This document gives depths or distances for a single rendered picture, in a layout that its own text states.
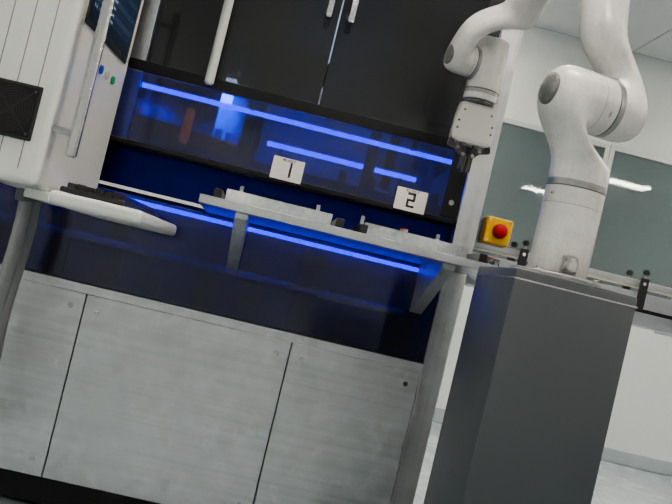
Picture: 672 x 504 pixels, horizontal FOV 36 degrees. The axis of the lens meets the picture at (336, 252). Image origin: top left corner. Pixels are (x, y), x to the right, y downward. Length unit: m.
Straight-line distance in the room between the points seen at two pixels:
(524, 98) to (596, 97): 5.60
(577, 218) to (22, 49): 1.19
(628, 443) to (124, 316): 5.63
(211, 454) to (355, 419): 0.39
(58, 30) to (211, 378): 1.00
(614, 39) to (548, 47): 5.63
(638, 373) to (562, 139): 5.86
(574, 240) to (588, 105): 0.26
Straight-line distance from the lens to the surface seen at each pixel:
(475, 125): 2.51
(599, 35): 2.19
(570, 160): 2.09
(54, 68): 2.26
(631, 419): 7.90
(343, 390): 2.77
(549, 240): 2.07
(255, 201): 2.48
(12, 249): 2.56
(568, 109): 2.07
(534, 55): 7.77
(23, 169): 2.25
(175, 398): 2.77
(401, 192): 2.77
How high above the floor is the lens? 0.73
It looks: 2 degrees up
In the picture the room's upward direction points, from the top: 14 degrees clockwise
